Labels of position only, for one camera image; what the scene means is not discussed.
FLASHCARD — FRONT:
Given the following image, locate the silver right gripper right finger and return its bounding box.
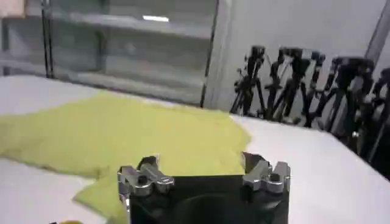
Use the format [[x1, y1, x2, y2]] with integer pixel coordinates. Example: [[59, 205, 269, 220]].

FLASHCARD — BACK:
[[241, 151, 291, 194]]

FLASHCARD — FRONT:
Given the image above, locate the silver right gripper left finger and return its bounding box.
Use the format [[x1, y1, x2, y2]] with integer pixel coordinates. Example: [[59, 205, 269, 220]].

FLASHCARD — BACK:
[[117, 155, 175, 197]]

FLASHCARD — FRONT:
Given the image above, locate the yellow-green shirt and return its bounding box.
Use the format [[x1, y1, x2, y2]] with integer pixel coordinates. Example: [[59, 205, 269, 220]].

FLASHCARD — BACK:
[[0, 91, 252, 224]]

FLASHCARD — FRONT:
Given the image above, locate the empty white display shelf cabinet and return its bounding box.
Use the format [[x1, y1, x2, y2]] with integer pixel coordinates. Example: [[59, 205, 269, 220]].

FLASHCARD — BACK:
[[0, 0, 233, 108]]

